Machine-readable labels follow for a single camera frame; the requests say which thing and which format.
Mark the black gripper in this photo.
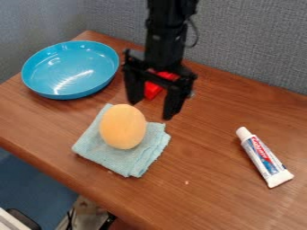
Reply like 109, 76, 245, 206
123, 30, 197, 120

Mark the yellow orange ball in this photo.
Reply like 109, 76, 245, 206
101, 104, 147, 150

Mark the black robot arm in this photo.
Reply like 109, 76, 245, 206
123, 0, 199, 120

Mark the blue plate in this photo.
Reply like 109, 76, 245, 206
21, 40, 121, 100

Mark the red plastic block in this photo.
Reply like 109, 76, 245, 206
146, 69, 179, 100

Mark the light blue folded cloth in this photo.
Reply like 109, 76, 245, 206
73, 103, 171, 178

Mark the white toothpaste tube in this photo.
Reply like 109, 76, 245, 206
237, 127, 294, 189

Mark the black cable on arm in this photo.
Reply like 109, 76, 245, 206
183, 16, 201, 49

